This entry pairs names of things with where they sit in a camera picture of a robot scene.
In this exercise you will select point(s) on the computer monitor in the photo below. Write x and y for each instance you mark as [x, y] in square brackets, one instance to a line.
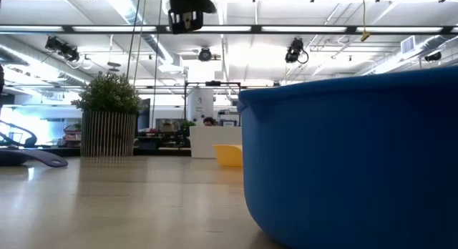
[229, 119]

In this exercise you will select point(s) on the black ceiling spotlight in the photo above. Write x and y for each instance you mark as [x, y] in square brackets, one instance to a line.
[53, 44]
[433, 56]
[204, 54]
[295, 50]
[70, 54]

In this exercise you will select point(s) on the black aluminium table frame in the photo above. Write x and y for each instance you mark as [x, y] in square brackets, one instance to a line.
[157, 152]

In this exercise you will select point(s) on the small dark blue measuring cup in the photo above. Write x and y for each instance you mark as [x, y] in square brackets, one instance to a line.
[21, 157]

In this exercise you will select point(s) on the white cylindrical column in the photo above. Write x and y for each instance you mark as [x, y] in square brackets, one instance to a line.
[200, 106]

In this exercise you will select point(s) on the black ceiling light rail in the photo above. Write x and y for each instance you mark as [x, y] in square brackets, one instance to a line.
[68, 28]

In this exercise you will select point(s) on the large blue measuring cup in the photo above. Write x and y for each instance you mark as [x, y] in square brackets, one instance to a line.
[340, 163]

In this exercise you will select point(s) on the white air vent grille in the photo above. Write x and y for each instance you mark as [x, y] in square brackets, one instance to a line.
[408, 45]

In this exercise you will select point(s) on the artificial plant in striped pot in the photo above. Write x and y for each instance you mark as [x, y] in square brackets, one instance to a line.
[107, 116]

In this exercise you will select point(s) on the red storage shelf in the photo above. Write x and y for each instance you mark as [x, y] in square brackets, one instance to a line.
[72, 134]

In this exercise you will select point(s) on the black gantry frame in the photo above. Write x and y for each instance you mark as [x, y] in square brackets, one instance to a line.
[213, 83]

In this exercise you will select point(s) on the person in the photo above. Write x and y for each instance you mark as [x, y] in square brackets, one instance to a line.
[208, 121]

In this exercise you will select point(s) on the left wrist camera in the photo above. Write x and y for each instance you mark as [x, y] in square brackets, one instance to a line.
[184, 23]

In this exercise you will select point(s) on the small green plant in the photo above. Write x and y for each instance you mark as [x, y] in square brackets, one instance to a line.
[186, 125]

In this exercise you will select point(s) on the yellow measuring cup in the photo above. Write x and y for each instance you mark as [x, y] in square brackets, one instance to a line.
[228, 155]

